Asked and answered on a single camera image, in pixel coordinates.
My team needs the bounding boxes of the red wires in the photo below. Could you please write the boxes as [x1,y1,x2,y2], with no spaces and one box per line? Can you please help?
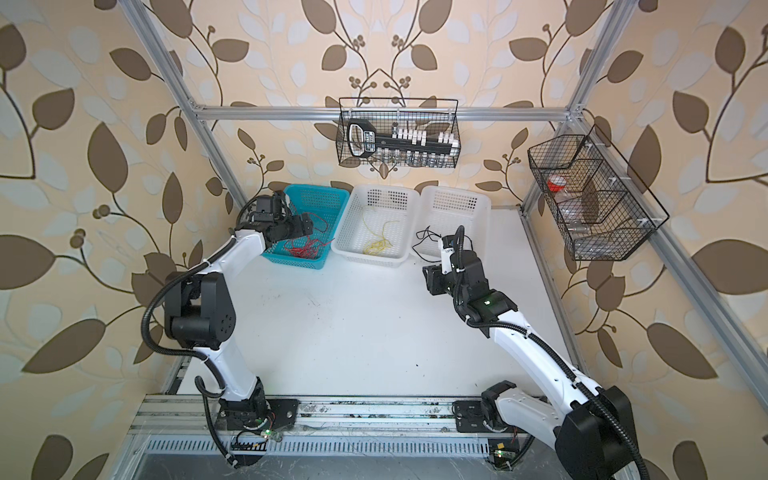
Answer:
[283,212,334,260]

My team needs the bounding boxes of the black wires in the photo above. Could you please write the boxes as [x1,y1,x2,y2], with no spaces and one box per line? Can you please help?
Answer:
[410,224,475,265]

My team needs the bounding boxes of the yellow wires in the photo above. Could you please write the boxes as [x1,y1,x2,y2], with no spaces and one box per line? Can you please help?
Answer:
[361,214,400,256]

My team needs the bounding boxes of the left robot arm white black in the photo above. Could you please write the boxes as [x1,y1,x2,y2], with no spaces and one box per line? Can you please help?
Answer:
[141,190,314,431]

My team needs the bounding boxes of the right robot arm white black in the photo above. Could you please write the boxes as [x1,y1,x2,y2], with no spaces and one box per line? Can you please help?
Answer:
[419,227,651,479]

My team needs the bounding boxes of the teal plastic basket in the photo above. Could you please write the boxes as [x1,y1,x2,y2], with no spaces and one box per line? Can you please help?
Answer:
[263,185,349,270]

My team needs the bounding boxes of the right white plastic basket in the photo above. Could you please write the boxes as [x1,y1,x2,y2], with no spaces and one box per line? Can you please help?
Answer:
[410,186,491,263]

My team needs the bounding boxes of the white plastic basket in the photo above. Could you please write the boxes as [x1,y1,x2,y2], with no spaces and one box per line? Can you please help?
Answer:
[331,185,421,268]
[410,186,491,263]

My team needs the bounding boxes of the middle white plastic basket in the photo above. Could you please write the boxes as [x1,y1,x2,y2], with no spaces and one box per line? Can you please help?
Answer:
[331,185,421,268]

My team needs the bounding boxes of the red capped item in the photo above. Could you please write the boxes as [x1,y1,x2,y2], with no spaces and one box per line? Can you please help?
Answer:
[547,174,567,193]

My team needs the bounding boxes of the black tool with vials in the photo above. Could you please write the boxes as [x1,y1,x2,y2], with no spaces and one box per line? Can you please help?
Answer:
[344,120,461,158]

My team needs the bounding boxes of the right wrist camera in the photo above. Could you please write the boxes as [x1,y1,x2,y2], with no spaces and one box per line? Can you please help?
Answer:
[440,235,455,274]

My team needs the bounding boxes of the back black wire basket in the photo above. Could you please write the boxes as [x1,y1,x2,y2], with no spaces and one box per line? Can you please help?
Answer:
[335,95,462,169]

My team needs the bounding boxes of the side black wire basket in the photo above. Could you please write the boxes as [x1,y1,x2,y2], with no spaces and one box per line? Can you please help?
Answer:
[527,126,669,261]

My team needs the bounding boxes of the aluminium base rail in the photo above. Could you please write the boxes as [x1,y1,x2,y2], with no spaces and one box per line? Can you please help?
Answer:
[128,395,625,457]

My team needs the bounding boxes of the aluminium frame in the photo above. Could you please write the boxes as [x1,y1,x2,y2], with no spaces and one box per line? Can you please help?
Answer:
[120,1,767,406]

